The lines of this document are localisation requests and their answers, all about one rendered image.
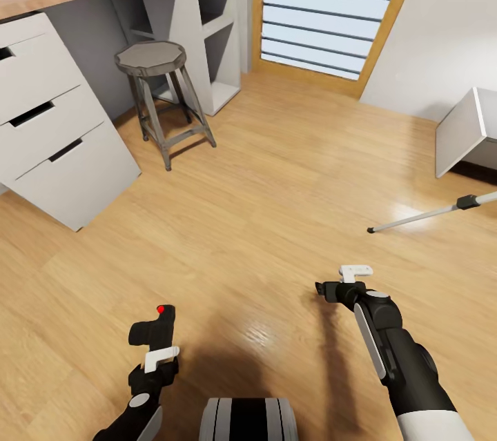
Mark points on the desk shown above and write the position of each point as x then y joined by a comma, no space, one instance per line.
58,148

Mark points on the camera tripod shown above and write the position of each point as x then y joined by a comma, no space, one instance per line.
463,203

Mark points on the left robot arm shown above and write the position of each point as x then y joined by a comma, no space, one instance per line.
142,419

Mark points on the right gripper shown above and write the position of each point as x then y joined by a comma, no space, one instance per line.
336,292

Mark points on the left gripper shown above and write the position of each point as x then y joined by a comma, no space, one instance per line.
163,375

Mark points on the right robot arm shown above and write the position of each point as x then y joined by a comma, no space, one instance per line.
422,407

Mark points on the nightstand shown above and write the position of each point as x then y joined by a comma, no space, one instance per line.
469,133

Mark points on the digital camera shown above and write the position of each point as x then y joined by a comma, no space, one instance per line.
157,334

